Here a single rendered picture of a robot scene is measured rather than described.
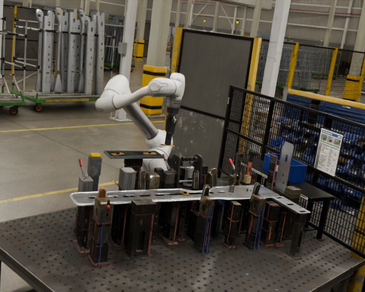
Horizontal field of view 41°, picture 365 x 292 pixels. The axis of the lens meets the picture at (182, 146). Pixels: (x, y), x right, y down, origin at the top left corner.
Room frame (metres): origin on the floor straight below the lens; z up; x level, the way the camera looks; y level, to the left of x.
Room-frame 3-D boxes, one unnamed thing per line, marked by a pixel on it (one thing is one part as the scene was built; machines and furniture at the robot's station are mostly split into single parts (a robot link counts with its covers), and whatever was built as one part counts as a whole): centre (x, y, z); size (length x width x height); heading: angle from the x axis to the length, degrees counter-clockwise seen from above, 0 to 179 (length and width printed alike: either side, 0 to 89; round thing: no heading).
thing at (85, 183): (2.79, 0.54, 0.88); 0.11 x 0.10 x 0.36; 28
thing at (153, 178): (2.98, 0.16, 0.89); 0.13 x 0.11 x 0.38; 28
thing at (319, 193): (3.52, -0.75, 1.01); 0.90 x 0.22 x 0.03; 28
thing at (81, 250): (2.62, 0.50, 0.84); 0.18 x 0.06 x 0.29; 28
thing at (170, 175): (3.08, 0.07, 0.89); 0.13 x 0.11 x 0.38; 28
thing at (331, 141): (3.32, -1.00, 1.30); 0.23 x 0.02 x 0.31; 28
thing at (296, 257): (2.88, -0.78, 0.84); 0.11 x 0.06 x 0.29; 28
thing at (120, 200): (2.91, -0.04, 1.00); 1.38 x 0.22 x 0.02; 118
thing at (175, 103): (3.05, 0.09, 1.54); 0.09 x 0.09 x 0.06
